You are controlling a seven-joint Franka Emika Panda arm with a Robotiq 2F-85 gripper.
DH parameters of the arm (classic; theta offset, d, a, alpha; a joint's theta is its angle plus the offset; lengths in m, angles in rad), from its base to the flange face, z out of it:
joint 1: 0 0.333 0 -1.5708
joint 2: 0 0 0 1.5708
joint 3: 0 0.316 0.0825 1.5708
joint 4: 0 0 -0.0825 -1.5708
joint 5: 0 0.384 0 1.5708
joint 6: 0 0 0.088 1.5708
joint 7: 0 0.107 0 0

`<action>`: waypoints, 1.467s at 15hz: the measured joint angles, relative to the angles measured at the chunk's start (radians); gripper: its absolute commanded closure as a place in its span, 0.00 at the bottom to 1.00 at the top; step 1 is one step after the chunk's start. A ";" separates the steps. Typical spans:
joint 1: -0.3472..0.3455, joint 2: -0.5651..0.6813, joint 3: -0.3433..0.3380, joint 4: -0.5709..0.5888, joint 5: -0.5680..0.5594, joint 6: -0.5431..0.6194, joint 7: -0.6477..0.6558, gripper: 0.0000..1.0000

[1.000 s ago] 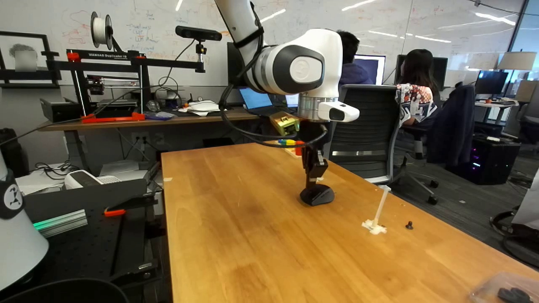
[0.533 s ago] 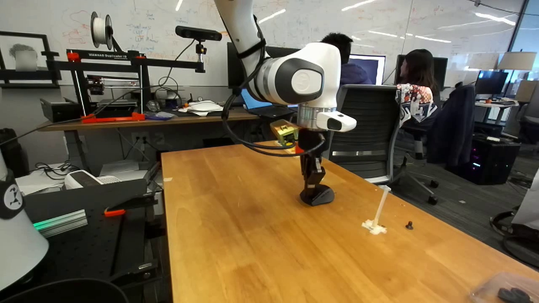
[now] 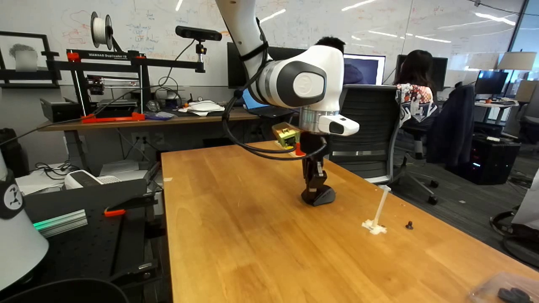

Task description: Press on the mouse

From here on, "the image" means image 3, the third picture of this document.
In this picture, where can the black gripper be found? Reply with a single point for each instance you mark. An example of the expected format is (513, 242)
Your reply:
(314, 151)

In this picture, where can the black computer mouse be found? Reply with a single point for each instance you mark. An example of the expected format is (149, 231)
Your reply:
(319, 195)

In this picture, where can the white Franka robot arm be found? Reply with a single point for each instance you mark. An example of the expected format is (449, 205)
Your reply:
(292, 81)

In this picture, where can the dark mesh office chair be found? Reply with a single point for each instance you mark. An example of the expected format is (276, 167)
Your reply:
(365, 128)

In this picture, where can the white peg stand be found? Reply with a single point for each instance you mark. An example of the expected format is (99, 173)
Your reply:
(375, 225)

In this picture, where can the small black screw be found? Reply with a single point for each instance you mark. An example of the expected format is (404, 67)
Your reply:
(410, 225)

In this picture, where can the monitor with blue screen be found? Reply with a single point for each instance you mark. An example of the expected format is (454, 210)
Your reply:
(365, 69)

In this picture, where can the seated person in floral shirt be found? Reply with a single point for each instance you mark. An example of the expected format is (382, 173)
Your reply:
(415, 93)

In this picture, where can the stack of white papers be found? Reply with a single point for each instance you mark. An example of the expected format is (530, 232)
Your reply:
(203, 106)

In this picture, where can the black computer tower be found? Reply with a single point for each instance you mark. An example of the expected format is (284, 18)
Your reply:
(495, 160)

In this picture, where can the wooden workbench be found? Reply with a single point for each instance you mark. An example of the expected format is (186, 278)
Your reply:
(146, 119)

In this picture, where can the red black 3D printer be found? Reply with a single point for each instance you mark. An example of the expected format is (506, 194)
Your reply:
(112, 84)

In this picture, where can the white filament spool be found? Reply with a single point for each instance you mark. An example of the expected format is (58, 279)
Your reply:
(102, 29)

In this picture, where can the white cone shaped object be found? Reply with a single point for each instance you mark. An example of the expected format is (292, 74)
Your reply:
(16, 236)

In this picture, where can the framed portrait picture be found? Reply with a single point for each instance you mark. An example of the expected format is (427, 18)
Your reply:
(23, 52)

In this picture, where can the yellow green wrist camera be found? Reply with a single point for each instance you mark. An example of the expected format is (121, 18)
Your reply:
(287, 135)

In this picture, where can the black camera on stand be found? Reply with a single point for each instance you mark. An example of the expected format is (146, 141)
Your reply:
(198, 34)

